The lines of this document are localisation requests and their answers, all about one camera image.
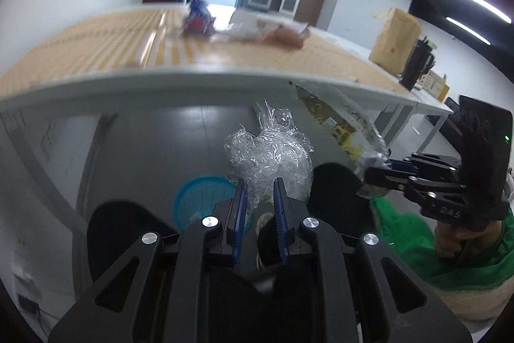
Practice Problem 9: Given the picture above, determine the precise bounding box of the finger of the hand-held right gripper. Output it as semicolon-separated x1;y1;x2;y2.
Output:
386;152;463;177
363;165;467;204

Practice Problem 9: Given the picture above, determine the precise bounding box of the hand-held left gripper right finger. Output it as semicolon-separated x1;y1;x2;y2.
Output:
272;177;473;343

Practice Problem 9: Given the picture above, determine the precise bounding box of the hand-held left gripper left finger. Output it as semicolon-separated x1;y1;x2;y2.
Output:
48;179;250;343

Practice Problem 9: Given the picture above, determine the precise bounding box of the blue plastic waste basket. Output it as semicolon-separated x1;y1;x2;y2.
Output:
173;175;256;236

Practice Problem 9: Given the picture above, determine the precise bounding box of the translucent white plastic bag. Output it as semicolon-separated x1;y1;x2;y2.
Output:
222;99;315;216

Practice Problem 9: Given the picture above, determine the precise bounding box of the clear yellow printed plastic bag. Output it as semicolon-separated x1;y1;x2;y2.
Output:
294;83;393;200

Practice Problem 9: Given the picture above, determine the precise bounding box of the pink plastic bag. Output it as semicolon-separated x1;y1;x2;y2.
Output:
256;18;311;50

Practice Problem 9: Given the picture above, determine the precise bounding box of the blue clear plastic wrapper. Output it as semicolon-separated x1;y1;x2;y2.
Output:
182;0;217;37

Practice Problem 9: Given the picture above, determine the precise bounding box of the person's right forearm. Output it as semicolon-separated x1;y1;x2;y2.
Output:
371;197;514;292

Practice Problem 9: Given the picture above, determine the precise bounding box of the person's right hand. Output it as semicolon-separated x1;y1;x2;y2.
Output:
434;220;505;268

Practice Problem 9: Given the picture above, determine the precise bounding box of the person's right white shoe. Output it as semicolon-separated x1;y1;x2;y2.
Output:
254;212;279;272

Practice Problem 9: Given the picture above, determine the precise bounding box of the person's right leg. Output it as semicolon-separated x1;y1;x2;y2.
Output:
257;162;383;287

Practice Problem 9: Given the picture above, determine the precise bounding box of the white side table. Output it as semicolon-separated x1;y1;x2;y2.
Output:
377;85;455;158

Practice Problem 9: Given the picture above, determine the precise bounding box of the small cardboard box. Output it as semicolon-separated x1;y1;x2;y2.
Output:
419;69;451;103

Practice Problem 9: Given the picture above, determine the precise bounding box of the black container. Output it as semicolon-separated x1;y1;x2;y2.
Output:
399;38;437;91

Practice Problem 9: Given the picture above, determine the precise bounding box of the brown cardboard box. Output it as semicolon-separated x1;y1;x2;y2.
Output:
368;7;425;77

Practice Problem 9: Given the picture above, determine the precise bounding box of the beige cloth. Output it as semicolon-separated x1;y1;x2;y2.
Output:
441;278;514;332

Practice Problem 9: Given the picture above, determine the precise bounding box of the yellow checkered tablecloth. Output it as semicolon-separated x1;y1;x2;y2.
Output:
0;3;411;99

